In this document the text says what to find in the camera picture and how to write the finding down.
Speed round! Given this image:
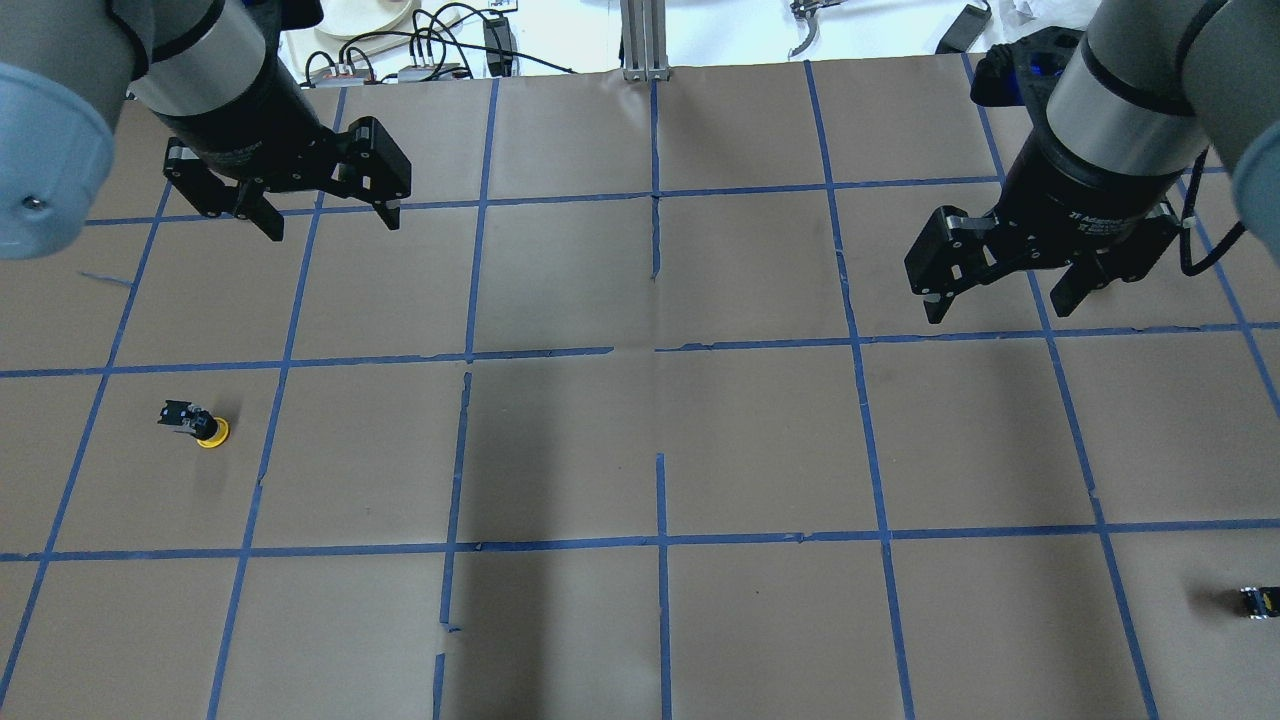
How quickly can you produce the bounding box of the small black yellow component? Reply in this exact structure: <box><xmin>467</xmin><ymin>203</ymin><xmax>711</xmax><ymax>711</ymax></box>
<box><xmin>1238</xmin><ymin>585</ymin><xmax>1280</xmax><ymax>620</ymax></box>

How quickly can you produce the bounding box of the aluminium frame post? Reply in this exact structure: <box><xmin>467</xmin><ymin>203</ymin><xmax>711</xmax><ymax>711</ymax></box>
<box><xmin>620</xmin><ymin>0</ymin><xmax>671</xmax><ymax>83</ymax></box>

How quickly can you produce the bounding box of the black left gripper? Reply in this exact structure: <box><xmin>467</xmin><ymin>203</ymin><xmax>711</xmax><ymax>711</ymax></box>
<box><xmin>164</xmin><ymin>68</ymin><xmax>412</xmax><ymax>242</ymax></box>

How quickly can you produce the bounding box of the yellow push button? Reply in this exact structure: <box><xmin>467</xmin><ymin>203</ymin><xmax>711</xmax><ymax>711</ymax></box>
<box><xmin>157</xmin><ymin>398</ymin><xmax>230</xmax><ymax>448</ymax></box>

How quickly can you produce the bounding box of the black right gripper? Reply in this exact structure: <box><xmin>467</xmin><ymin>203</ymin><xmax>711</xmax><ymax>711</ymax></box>
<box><xmin>904</xmin><ymin>160</ymin><xmax>1178</xmax><ymax>325</ymax></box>

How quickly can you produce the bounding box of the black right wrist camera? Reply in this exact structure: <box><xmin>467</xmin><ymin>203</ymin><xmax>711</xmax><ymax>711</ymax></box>
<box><xmin>970</xmin><ymin>26</ymin><xmax>1084</xmax><ymax>108</ymax></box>

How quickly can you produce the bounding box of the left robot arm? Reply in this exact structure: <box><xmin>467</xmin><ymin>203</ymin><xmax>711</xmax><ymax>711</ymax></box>
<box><xmin>1</xmin><ymin>1</ymin><xmax>412</xmax><ymax>260</ymax></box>

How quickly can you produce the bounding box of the black power adapter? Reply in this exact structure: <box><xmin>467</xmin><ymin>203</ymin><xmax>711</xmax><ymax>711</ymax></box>
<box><xmin>934</xmin><ymin>1</ymin><xmax>993</xmax><ymax>55</ymax></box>

